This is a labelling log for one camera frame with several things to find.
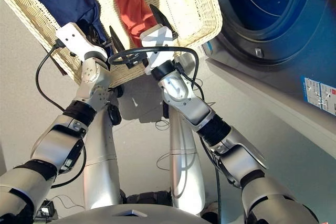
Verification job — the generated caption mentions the pale woven basket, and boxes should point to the pale woven basket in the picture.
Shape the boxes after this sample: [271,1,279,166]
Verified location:
[0,0,223,89]

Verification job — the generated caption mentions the grey washing machine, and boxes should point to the grey washing machine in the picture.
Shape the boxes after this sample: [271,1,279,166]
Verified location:
[201,0,336,162]

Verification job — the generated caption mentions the small blue white sticker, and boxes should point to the small blue white sticker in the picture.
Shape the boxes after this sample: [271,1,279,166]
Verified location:
[202,41,215,57]

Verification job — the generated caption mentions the silver robot torso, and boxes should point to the silver robot torso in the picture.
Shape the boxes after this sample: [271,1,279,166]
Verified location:
[56,191,211,224]

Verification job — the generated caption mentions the black power adapter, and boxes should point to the black power adapter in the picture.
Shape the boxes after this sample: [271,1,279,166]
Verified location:
[36,199,56,218]

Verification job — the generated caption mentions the large blue energy label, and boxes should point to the large blue energy label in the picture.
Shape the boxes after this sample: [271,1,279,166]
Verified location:
[300,76,336,116]

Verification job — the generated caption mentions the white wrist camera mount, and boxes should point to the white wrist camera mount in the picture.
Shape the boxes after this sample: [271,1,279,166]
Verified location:
[140,24,176,76]
[55,22,108,62]

